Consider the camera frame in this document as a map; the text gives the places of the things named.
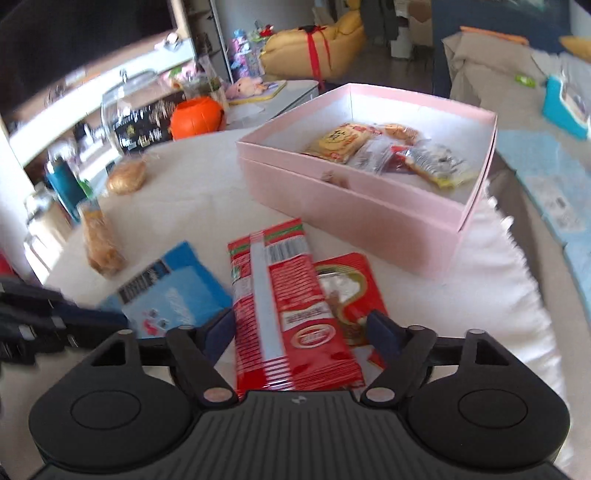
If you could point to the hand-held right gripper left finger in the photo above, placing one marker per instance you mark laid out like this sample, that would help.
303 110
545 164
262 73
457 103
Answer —
220 334

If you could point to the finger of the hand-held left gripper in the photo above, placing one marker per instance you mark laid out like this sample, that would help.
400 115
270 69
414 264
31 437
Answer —
92 325

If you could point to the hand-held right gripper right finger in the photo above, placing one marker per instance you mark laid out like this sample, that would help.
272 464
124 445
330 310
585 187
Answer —
381 334

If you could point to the large red white snack packet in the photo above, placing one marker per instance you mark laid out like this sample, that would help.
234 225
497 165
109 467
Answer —
355 290

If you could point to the long red striped snack packet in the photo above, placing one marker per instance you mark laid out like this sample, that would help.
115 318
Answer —
295 314

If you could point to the pink cardboard box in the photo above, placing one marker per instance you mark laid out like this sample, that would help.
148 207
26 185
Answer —
351 212

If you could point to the dark red snack packet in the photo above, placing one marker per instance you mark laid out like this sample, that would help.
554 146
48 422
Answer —
396 160

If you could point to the brown snack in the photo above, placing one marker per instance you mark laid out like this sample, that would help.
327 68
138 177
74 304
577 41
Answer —
367 157

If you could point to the clear red-edged snack packet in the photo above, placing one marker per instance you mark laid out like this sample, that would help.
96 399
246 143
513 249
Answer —
438 164

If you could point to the rice cracker packet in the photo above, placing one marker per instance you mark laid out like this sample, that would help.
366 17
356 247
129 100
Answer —
339 142

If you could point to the golden snack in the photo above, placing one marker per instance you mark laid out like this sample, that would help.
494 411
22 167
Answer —
399 133

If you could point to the blue snack packet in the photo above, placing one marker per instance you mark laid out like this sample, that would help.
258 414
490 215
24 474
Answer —
180 286

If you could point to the bread in clear bag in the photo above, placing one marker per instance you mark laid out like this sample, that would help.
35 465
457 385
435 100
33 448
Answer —
101 244
127 177

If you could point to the teal water bottle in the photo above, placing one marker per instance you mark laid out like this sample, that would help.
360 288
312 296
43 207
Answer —
64 184

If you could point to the black printed box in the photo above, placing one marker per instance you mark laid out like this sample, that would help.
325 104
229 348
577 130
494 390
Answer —
152 122

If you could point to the orange pumpkin bucket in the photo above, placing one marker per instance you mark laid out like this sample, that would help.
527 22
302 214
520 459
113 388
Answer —
196 117

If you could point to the light blue play mat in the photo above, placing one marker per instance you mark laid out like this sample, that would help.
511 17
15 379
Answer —
549 194

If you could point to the clear glass jar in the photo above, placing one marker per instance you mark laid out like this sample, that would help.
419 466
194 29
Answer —
124 99

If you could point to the white coffee table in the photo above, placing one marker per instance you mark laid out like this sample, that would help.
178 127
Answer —
286 104

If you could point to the pink plush toy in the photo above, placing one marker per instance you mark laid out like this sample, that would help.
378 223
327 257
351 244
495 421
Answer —
244 86

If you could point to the pale yellow book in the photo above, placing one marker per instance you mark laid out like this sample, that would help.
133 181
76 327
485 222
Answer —
272 88

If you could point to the black television screen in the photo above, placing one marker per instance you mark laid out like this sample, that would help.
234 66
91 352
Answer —
69 41

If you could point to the beige blanket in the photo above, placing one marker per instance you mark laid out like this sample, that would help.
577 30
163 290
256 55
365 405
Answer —
489 69

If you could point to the white floor appliance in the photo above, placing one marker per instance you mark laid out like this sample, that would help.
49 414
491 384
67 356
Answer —
399 48

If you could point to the teal box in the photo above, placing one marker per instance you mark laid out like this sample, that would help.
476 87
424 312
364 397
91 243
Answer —
563 108

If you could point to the red ribbon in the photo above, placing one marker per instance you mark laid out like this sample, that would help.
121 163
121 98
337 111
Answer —
316 50

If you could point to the small green packet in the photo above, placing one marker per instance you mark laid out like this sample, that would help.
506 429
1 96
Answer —
526 81

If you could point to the yellow armchair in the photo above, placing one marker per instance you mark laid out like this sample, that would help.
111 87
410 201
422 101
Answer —
291 50

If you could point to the dark hanging coat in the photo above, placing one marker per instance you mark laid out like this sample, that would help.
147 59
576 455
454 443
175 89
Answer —
376 21

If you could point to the beige chair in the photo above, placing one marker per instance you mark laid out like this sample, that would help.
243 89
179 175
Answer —
421 21

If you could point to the yellow pillow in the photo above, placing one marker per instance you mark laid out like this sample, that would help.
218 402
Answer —
577 48

